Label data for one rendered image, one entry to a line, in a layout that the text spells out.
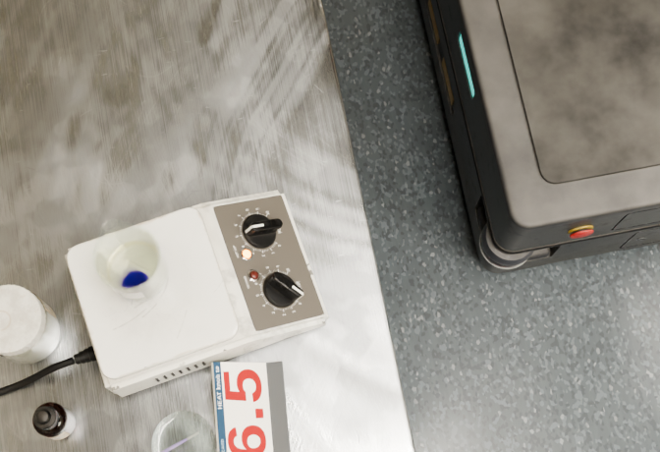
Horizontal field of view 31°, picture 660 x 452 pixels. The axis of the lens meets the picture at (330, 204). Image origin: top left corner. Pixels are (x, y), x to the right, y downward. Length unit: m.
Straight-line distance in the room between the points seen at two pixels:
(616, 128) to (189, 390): 0.74
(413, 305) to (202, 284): 0.88
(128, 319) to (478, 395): 0.93
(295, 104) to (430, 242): 0.78
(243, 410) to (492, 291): 0.88
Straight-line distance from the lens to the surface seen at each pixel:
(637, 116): 1.60
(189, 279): 1.01
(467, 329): 1.86
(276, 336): 1.04
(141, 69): 1.16
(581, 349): 1.89
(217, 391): 1.04
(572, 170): 1.56
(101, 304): 1.02
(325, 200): 1.11
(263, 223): 1.04
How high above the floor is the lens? 1.82
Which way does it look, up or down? 75 degrees down
